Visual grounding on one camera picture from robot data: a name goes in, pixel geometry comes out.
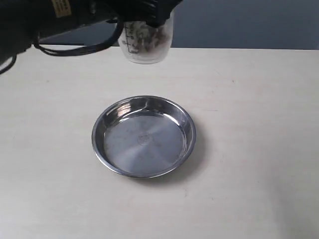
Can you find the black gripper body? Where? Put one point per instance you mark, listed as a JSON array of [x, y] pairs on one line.
[[153, 12]]

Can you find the clear plastic shaker bottle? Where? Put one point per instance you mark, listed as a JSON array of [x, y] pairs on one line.
[[143, 44]]

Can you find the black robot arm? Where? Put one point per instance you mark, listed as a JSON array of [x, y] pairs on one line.
[[23, 23]]

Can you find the round stainless steel plate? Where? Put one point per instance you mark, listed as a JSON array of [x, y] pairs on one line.
[[143, 137]]

